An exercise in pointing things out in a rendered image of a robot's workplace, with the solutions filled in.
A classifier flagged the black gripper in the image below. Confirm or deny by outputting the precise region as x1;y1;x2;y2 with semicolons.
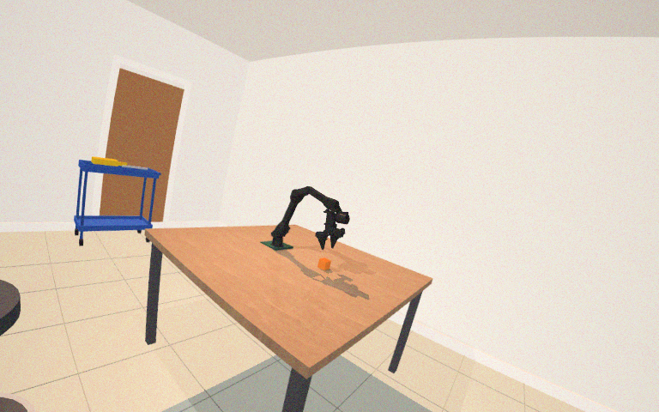
315;221;339;250

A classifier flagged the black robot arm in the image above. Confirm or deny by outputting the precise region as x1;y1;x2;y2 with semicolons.
271;186;350;247

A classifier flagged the orange block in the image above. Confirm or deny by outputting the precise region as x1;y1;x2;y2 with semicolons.
317;258;331;270

